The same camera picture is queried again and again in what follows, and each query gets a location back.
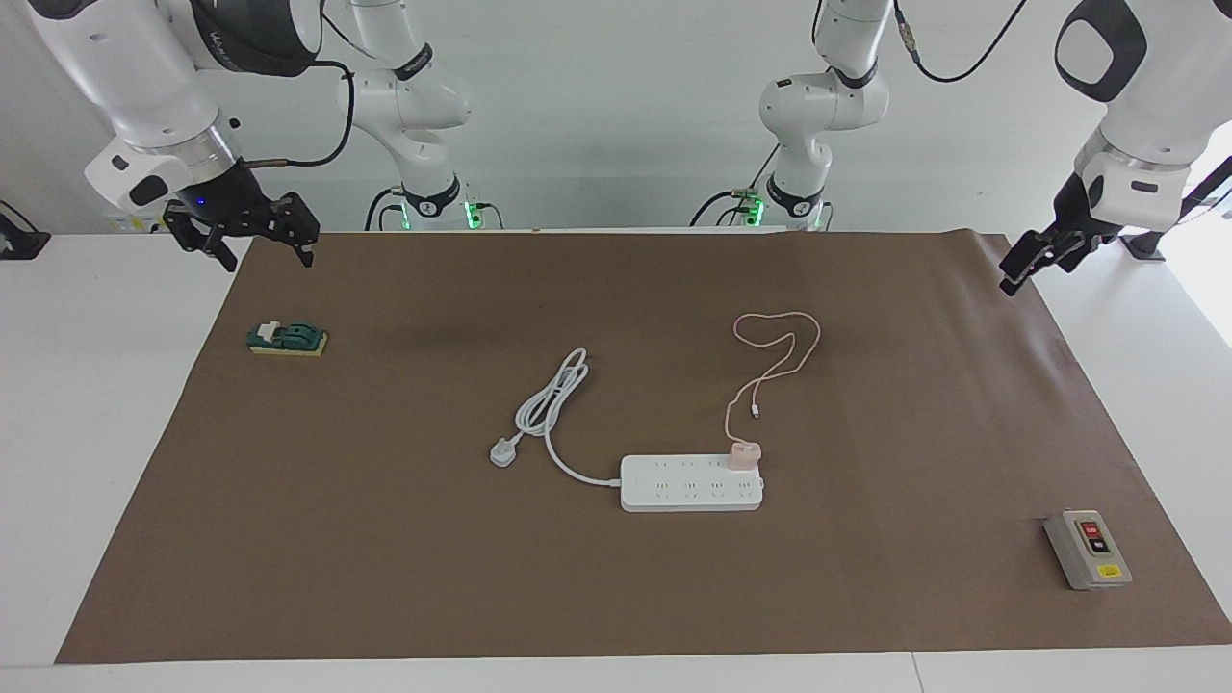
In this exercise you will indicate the pink charger adapter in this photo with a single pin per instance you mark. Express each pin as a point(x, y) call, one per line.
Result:
point(744, 455)

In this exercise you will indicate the white wall socket box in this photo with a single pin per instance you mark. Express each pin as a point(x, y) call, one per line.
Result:
point(125, 226)

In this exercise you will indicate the black table clamp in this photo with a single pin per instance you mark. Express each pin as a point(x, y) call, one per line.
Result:
point(24, 245)

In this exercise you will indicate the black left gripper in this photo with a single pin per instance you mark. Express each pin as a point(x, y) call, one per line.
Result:
point(1083, 212)

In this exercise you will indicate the green knife switch yellow base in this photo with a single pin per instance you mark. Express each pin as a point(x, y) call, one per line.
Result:
point(289, 337)

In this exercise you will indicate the brown table mat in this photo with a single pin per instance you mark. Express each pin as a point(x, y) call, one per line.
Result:
point(385, 558)

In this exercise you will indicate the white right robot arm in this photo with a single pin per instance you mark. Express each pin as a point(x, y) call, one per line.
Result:
point(125, 77)

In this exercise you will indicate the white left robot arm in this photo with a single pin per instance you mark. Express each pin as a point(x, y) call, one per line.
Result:
point(1155, 115)

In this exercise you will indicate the white power strip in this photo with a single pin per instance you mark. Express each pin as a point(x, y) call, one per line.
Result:
point(693, 483)

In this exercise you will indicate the grey on off switch box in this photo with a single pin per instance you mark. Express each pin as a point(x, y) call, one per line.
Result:
point(1088, 553)

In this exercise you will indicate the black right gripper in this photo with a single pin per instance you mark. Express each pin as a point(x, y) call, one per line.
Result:
point(226, 197)

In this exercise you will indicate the green lit base connector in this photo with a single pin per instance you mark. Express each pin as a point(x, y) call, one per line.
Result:
point(755, 210)
point(474, 214)

